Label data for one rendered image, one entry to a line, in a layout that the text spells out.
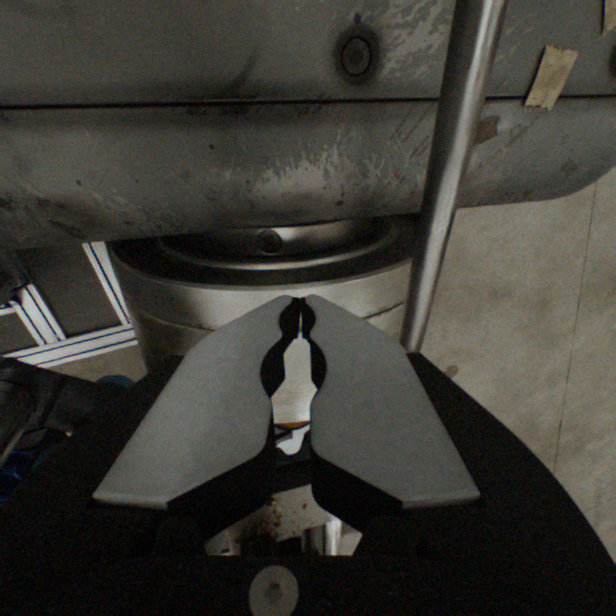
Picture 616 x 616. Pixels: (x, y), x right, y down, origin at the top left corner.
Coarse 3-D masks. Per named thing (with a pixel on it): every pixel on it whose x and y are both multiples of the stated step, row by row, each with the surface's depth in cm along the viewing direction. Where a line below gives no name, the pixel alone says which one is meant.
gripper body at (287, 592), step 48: (192, 528) 5; (384, 528) 5; (96, 576) 4; (144, 576) 4; (192, 576) 4; (240, 576) 4; (288, 576) 4; (336, 576) 4; (384, 576) 4; (432, 576) 4
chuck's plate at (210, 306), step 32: (384, 224) 34; (416, 224) 36; (128, 256) 28; (160, 256) 30; (192, 256) 28; (224, 256) 28; (288, 256) 27; (320, 256) 27; (352, 256) 28; (384, 256) 29; (128, 288) 28; (160, 288) 25; (192, 288) 23; (224, 288) 23; (256, 288) 23; (288, 288) 23; (320, 288) 23; (352, 288) 24; (384, 288) 26; (192, 320) 25; (224, 320) 24
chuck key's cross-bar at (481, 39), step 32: (480, 0) 8; (480, 32) 8; (448, 64) 9; (480, 64) 9; (448, 96) 10; (480, 96) 9; (448, 128) 10; (448, 160) 11; (448, 192) 11; (448, 224) 12; (416, 256) 14; (416, 288) 14; (416, 320) 16
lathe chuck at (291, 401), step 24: (144, 312) 27; (384, 312) 27; (144, 336) 30; (168, 336) 27; (192, 336) 26; (144, 360) 33; (288, 360) 26; (288, 384) 27; (312, 384) 27; (288, 408) 28
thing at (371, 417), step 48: (336, 336) 10; (384, 336) 10; (336, 384) 8; (384, 384) 8; (336, 432) 7; (384, 432) 7; (432, 432) 7; (336, 480) 6; (384, 480) 6; (432, 480) 6
